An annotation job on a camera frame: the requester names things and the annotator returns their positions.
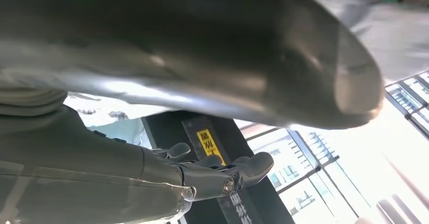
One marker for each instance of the black scale column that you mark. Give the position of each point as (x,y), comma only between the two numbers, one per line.
(167,132)

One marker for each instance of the black and yellow column label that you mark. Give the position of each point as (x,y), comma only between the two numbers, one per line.
(207,142)

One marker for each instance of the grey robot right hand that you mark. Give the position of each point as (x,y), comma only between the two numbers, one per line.
(83,169)

